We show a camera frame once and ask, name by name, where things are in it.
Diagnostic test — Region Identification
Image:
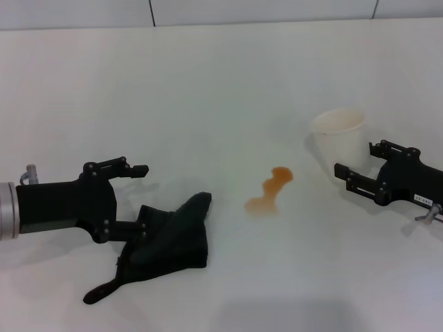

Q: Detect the dark blue rag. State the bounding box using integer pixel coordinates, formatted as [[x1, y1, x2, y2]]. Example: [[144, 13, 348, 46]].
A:
[[82, 191, 213, 306]]

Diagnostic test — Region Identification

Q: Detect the orange brown liquid stain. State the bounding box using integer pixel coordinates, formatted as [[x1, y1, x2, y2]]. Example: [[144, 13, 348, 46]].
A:
[[244, 166, 295, 219]]

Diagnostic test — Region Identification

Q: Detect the white paper cup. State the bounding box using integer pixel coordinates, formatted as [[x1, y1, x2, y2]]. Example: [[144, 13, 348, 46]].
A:
[[311, 107, 373, 174]]

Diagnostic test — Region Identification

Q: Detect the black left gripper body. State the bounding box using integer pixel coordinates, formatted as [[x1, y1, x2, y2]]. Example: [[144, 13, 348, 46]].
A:
[[15, 161, 118, 245]]

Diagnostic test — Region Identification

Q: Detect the right wrist cable plug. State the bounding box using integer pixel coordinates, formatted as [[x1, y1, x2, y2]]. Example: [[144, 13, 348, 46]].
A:
[[414, 203, 443, 225]]

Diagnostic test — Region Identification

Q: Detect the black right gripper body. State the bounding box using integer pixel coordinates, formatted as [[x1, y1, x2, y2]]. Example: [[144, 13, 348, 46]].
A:
[[376, 153, 443, 218]]

